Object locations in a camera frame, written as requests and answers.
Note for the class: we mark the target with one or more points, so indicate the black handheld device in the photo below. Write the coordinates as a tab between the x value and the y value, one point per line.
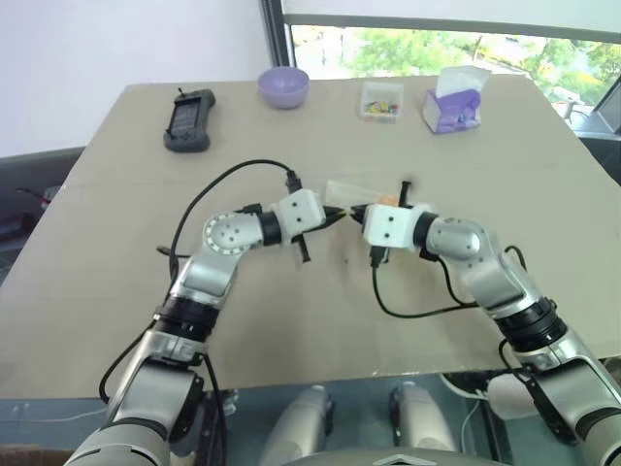
188	121

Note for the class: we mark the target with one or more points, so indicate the clear box of colourful pieces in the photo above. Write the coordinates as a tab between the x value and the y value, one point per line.
382	103

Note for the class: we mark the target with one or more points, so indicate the dark window frame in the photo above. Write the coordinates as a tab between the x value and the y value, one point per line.
275	34

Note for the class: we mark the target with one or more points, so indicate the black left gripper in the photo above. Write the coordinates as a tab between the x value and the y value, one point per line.
329	218

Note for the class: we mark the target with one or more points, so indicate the silver robot leg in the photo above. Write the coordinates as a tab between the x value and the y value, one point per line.
422	417
301	422

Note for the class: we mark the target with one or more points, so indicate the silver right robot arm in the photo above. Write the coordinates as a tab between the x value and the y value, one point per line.
490	276

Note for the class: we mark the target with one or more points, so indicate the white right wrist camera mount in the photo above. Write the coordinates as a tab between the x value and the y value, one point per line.
388	225

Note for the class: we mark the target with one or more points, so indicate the yellow fluffy object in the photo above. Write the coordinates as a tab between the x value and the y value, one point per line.
388	200

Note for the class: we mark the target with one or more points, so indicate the white power adapter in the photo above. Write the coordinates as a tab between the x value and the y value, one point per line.
509	397

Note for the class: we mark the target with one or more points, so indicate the silver right robot leg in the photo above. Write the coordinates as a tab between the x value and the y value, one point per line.
422	417

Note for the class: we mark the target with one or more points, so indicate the silver left robot leg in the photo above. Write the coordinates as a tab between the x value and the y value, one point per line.
301	422

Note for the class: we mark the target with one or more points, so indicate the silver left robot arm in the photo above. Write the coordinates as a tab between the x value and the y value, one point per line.
213	276

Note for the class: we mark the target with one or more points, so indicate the clear zip bag yellow zipper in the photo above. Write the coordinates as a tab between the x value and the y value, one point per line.
349	193

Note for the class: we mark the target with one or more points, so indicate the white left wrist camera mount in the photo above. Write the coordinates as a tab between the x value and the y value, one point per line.
298	213

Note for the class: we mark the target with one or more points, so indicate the purple tissue box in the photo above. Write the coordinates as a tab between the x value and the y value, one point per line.
453	109

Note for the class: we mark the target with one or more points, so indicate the purple bowl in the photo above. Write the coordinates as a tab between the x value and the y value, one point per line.
283	86

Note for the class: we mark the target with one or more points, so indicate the brown cardboard box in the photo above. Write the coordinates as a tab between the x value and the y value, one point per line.
29	457

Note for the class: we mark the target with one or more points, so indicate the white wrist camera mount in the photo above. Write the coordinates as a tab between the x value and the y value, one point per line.
298	213
388	225

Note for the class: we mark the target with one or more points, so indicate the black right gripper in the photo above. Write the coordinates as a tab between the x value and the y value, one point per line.
363	217

